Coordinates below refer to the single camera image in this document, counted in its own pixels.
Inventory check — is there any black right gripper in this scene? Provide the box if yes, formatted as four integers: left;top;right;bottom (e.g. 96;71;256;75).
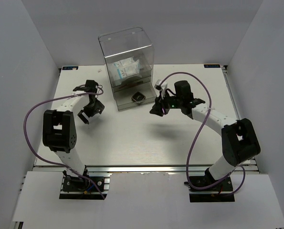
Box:
149;91;182;117

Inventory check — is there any black square compact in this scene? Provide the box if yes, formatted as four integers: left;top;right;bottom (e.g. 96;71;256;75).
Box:
131;92;146;105

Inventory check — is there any cotton pad packet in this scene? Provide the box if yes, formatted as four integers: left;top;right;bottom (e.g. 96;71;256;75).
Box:
112;57;140;72
110;65;139;83

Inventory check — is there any clear acrylic drawer organizer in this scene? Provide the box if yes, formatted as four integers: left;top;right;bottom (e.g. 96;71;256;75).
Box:
98;27;157;111

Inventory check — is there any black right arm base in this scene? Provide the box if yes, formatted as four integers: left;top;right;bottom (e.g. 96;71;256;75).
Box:
184;175;235;203

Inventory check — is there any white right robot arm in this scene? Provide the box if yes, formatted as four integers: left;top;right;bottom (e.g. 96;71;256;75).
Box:
150;80;261;190

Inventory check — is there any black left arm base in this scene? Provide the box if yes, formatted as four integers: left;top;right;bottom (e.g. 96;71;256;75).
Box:
59;170;109;200

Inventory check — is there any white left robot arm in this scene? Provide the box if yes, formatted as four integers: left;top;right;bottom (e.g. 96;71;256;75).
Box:
42;80;105;190

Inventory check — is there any blue label left corner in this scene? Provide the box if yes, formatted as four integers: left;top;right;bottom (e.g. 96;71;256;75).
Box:
62;66;78;71

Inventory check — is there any blue label corner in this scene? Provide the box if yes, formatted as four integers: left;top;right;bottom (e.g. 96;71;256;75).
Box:
203;64;221;68
62;66;78;71

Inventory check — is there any blue label right corner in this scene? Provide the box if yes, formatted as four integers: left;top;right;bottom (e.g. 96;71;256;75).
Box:
203;64;221;68

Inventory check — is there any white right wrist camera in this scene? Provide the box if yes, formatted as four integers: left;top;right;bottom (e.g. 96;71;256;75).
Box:
154;80;168;99

